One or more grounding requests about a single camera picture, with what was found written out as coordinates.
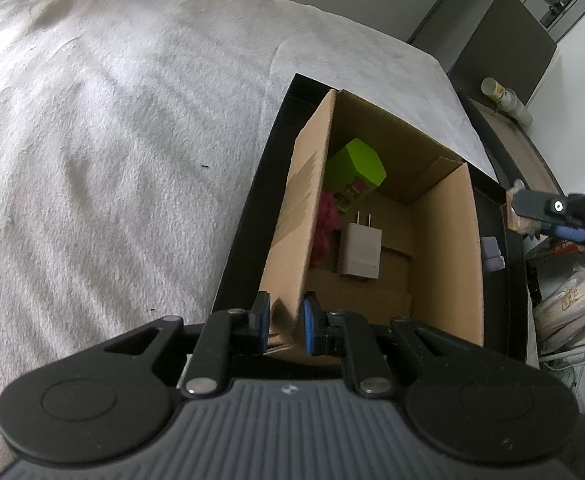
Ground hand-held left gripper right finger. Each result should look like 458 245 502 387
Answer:
302 292 471 399

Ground pink toy pig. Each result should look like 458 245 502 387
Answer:
312 191 341 267

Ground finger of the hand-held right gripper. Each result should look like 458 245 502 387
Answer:
537 222 585 244
513 190 585 222

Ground black tray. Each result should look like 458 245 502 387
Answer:
210 72 529 372

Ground grey chair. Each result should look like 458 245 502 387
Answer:
447 0 568 196

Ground white cable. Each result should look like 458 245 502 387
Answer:
539 331 585 377

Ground purple white toy furniture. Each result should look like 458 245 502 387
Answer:
481 236 506 272

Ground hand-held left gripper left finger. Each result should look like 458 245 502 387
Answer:
102 291 273 399

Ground black door handle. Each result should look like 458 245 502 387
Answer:
539 0 574 26

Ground brown cardboard box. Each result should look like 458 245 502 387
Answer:
261 89 486 367

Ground white charger plug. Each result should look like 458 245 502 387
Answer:
337 212 383 282

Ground plastic bag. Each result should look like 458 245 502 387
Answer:
532 262 585 352

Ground white bottle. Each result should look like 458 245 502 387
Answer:
481 77 534 126

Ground green toy house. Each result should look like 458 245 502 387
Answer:
325 138 388 213

